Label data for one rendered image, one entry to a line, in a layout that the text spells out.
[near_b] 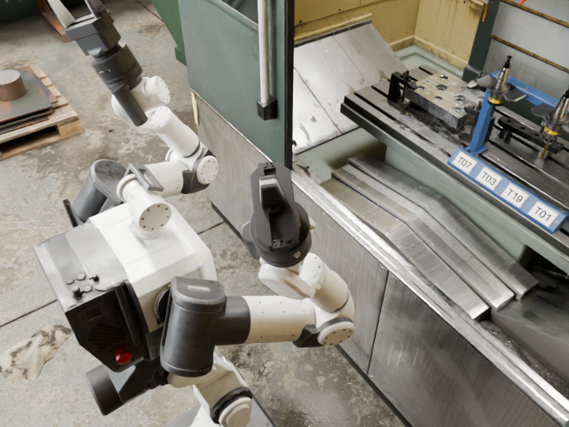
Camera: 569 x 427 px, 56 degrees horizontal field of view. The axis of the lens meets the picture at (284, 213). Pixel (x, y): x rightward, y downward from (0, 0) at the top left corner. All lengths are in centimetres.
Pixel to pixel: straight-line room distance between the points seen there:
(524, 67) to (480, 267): 100
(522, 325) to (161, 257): 121
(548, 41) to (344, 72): 97
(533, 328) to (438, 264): 36
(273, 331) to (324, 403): 139
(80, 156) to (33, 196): 43
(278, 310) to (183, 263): 20
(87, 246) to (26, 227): 224
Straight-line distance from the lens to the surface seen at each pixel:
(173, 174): 137
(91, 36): 123
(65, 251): 113
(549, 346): 185
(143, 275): 103
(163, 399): 246
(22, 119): 393
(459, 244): 201
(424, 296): 174
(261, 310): 101
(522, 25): 256
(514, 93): 194
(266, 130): 212
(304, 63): 284
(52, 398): 260
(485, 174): 201
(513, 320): 188
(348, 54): 298
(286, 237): 68
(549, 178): 218
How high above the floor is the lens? 214
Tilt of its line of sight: 44 degrees down
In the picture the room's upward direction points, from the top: straight up
